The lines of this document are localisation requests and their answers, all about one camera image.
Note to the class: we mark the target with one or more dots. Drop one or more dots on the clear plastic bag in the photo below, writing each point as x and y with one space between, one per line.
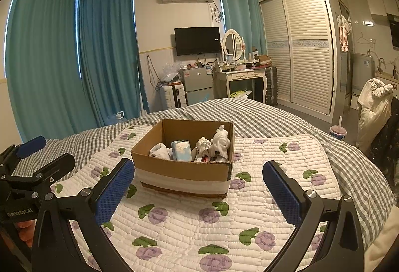
170 72

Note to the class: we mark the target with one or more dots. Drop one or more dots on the wide teal curtain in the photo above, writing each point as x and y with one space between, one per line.
43 57

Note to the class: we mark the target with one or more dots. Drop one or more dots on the white dressing table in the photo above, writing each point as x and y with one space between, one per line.
240 75

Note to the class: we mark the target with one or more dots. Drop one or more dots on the grey mini fridge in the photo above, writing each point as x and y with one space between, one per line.
196 85

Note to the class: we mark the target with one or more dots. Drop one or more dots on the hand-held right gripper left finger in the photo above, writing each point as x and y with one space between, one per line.
115 194

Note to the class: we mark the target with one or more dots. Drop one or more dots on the person's left hand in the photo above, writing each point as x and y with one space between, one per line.
26 230

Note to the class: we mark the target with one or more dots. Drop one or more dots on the drink cup with straw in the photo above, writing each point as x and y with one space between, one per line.
339 132

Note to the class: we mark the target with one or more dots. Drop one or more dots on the pink hanging clothing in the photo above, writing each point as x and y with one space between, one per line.
343 33

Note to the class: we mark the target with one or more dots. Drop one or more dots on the narrow teal curtain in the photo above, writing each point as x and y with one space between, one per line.
240 16

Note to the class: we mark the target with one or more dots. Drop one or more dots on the dark floral garment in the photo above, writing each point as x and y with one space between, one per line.
386 147

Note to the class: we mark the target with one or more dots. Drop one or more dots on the white louvred wardrobe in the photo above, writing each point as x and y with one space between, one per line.
305 50

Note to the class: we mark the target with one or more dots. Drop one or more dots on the floral quilted blanket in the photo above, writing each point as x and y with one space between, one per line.
174 228

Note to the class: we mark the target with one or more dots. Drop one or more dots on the white wall cabinets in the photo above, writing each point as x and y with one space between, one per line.
380 1

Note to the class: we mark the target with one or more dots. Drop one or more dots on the light blue tissue packet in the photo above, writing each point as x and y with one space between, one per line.
181 151

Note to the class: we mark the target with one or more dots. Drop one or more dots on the white oval mirror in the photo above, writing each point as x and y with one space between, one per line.
233 44

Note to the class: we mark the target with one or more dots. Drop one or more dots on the black wall television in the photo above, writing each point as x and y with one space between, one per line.
197 41

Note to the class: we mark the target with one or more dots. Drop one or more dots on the dark suitcase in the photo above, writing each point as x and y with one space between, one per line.
271 86

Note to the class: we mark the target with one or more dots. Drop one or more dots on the grey washing machine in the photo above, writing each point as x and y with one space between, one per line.
363 72

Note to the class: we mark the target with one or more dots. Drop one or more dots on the teal corner curtain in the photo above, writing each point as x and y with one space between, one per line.
109 57

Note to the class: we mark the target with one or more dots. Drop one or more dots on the black range hood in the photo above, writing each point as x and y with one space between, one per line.
394 32

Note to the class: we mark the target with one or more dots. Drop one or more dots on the cream duvet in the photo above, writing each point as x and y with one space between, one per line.
385 253

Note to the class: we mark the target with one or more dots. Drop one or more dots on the grey white sock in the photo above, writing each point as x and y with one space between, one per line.
160 150

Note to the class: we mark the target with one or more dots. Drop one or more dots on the yellow green bag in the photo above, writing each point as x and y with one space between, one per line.
240 93

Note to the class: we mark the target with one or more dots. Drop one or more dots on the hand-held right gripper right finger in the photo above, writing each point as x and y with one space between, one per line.
282 194

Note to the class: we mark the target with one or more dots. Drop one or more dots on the small blue framed picture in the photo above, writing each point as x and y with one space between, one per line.
229 59

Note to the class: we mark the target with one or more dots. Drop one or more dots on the large water jug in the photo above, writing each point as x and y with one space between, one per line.
118 117

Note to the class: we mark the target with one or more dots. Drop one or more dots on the floral print pouch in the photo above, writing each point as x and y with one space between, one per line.
215 159

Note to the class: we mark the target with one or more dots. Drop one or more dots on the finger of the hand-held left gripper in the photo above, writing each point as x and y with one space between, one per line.
54 166
31 143

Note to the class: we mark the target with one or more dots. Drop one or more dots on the white clothes pile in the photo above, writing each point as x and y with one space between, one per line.
374 110

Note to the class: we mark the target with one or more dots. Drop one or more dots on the white suitcase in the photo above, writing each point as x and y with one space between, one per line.
171 97

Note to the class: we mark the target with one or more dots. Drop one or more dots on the small brown cardboard box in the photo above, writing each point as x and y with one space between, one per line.
261 60

